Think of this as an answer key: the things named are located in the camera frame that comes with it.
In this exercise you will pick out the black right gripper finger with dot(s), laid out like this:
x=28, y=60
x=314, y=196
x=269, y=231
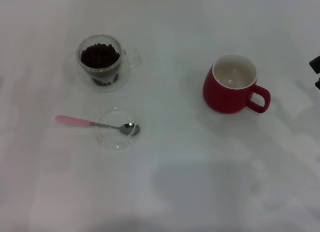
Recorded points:
x=316, y=64
x=318, y=82

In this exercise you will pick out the red ceramic mug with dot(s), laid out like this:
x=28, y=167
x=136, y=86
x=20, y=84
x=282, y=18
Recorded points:
x=220, y=96

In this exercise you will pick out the small clear glass dish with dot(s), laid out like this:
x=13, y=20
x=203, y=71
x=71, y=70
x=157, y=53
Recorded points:
x=110, y=142

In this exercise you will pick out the coffee bean pile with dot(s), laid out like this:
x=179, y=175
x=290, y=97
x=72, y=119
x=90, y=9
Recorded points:
x=100, y=56

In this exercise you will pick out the double-wall glass cup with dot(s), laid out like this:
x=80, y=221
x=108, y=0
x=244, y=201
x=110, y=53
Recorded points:
x=83, y=78

